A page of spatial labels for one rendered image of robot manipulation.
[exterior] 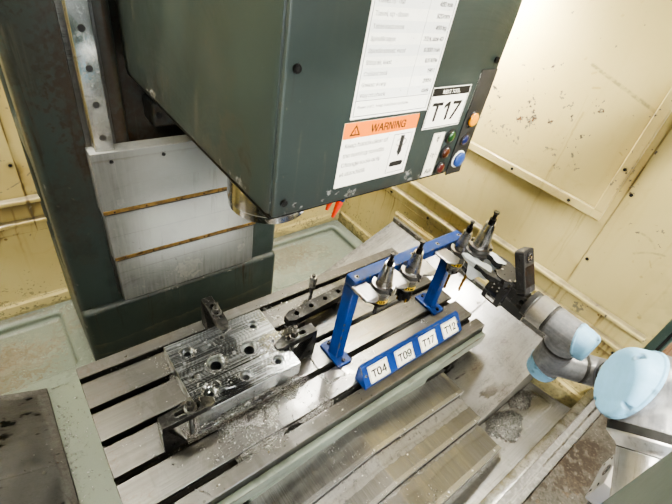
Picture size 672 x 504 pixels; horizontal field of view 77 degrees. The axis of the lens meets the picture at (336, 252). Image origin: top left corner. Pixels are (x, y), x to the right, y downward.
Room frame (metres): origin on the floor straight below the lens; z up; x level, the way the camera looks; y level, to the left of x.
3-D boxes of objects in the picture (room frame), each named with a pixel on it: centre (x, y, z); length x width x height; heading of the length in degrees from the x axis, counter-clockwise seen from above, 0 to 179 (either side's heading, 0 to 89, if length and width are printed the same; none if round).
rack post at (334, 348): (0.84, -0.06, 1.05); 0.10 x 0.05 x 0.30; 45
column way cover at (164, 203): (1.04, 0.47, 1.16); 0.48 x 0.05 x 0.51; 135
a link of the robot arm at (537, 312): (0.78, -0.52, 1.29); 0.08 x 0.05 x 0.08; 135
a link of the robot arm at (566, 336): (0.72, -0.57, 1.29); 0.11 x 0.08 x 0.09; 45
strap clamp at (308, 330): (0.79, 0.06, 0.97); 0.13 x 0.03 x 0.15; 135
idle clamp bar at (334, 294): (0.98, 0.02, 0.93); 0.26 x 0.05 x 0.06; 140
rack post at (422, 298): (1.15, -0.38, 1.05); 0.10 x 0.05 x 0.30; 45
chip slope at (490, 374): (1.18, -0.31, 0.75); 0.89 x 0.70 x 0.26; 45
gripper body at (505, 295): (0.83, -0.46, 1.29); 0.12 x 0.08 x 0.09; 45
